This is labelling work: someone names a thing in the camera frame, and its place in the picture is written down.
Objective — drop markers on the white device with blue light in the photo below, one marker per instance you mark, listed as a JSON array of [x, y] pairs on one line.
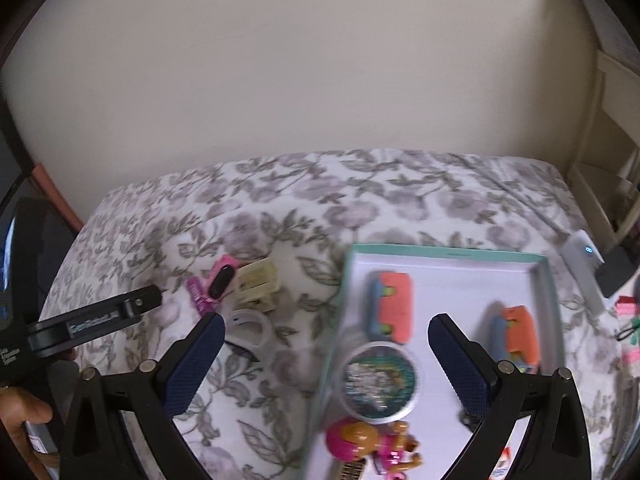
[[582, 265]]

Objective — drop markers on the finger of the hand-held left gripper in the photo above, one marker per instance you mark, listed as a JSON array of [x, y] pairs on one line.
[[145, 300]]

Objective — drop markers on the person's left hand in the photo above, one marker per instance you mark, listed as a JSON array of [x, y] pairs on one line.
[[25, 407]]

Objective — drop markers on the black toy car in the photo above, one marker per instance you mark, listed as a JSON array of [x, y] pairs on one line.
[[465, 419]]

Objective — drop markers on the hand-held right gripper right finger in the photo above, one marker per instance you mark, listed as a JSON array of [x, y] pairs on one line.
[[462, 365]]

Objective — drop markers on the pink brown dog figure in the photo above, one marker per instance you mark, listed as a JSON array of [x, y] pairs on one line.
[[360, 440]]

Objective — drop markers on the white watch band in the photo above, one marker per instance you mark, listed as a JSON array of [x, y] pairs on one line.
[[260, 330]]

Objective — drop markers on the small pink object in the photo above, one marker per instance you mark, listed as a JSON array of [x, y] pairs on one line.
[[627, 305]]

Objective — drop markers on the black box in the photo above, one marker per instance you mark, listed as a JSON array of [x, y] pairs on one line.
[[617, 270]]

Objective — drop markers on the orange glue stick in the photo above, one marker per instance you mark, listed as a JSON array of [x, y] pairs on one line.
[[504, 465]]

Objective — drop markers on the floral printed blanket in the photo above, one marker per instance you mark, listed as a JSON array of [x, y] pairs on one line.
[[400, 195]]

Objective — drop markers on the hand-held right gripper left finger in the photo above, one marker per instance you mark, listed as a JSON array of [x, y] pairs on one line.
[[192, 365]]

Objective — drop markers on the cream hair claw clip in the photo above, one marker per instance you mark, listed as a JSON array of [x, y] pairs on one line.
[[255, 280]]

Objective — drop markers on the white box lid tray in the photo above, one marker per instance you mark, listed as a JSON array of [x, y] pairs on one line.
[[450, 285]]

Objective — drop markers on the round tin of beads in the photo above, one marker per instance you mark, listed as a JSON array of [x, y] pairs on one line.
[[377, 380]]

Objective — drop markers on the cream shelf unit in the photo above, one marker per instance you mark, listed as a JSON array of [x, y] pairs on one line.
[[607, 90]]

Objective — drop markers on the pink smart band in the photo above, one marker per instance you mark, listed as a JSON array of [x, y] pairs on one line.
[[222, 280]]

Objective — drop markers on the dark blue furniture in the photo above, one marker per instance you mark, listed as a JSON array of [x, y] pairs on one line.
[[22, 182]]

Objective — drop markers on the orange blue carrot knife toy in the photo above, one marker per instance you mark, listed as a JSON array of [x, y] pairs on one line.
[[395, 305], [520, 330]]

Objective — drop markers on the small purple toy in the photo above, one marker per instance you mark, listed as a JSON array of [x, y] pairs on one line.
[[200, 297]]

